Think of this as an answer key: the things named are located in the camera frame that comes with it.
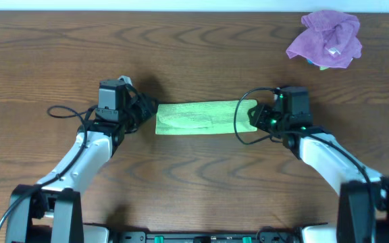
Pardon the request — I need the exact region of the black cable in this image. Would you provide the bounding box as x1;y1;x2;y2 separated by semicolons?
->
233;86;376;243
0;76;138;243

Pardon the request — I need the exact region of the purple microfiber cloth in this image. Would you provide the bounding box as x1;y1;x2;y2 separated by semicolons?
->
286;10;362;69

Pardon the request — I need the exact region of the right black cable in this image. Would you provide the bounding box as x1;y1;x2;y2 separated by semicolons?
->
233;86;376;243

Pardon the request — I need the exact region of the green microfiber cloth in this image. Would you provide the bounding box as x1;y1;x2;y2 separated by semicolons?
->
155;100;257;135

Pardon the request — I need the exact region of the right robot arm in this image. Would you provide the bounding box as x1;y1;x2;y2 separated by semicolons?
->
248;104;389;243

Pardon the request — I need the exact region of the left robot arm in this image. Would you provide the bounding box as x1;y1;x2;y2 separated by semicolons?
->
0;82;158;242

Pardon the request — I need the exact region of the left black cable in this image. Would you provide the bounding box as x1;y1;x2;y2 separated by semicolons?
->
0;76;138;243

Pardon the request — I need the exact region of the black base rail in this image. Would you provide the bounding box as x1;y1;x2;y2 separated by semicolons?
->
109;230;302;243

